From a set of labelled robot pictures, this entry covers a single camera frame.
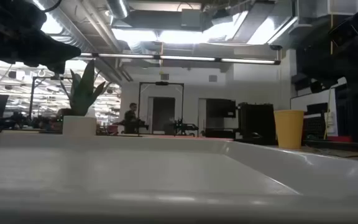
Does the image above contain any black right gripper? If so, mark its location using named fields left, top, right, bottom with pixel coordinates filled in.
left=296, top=9, right=358, bottom=93

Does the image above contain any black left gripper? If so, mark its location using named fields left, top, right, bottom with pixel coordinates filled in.
left=0, top=0, right=82, bottom=75

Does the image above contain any yellow ribbed cup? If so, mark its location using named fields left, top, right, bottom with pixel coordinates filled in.
left=273, top=110, right=305, bottom=149

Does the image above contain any red flat tray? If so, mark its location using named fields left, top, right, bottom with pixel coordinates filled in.
left=326, top=135, right=352, bottom=143

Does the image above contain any grey plastic tray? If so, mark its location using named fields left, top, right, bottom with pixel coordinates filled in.
left=0, top=133, right=358, bottom=224

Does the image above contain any white board panel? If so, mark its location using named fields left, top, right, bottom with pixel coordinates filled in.
left=290, top=88, right=338, bottom=137

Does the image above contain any green snake plant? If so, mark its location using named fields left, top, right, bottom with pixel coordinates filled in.
left=60, top=58, right=111, bottom=118

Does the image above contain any black mesh basket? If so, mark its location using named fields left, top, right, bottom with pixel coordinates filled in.
left=305, top=102, right=329, bottom=140

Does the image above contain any white plant pot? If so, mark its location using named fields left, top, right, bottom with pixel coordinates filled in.
left=62, top=115, right=98, bottom=137

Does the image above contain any black box-shaped machine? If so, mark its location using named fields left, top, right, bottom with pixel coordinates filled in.
left=237, top=101, right=276, bottom=144

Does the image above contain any person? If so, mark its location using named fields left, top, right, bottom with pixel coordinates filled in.
left=121, top=102, right=141, bottom=134

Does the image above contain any dark square cabinet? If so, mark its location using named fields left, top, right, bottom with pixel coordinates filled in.
left=205, top=98, right=237, bottom=119

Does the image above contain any LED light bar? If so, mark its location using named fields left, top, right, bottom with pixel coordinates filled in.
left=73, top=52, right=282, bottom=65

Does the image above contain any black aluminium table frame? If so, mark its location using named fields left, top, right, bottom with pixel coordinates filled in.
left=233, top=138, right=358, bottom=154

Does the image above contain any black background robot frame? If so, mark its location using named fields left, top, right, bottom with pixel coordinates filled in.
left=137, top=81, right=185, bottom=136

